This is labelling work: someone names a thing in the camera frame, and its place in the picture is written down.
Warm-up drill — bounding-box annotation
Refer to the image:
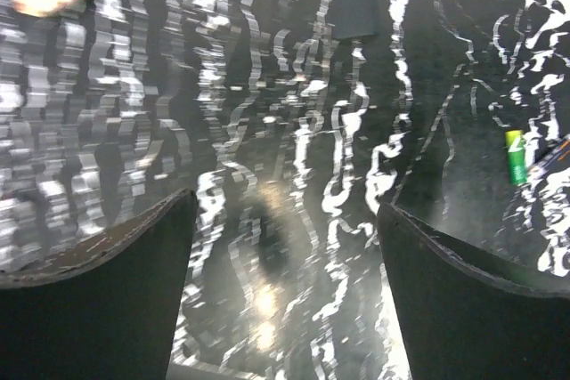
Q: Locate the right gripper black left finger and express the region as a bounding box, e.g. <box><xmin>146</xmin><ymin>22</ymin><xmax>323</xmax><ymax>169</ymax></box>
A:
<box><xmin>1</xmin><ymin>189</ymin><xmax>198</xmax><ymax>379</ymax></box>

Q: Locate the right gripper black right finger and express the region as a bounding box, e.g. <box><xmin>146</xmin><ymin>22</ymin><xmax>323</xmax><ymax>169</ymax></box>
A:
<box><xmin>378</xmin><ymin>204</ymin><xmax>569</xmax><ymax>379</ymax></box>

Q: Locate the black battery cover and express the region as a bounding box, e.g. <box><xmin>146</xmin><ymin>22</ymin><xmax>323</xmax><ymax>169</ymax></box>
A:
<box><xmin>328</xmin><ymin>0</ymin><xmax>379</xmax><ymax>40</ymax></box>

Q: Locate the green battery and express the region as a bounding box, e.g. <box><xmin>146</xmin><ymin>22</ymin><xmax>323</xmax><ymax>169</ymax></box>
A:
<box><xmin>505</xmin><ymin>130</ymin><xmax>527</xmax><ymax>185</ymax></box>

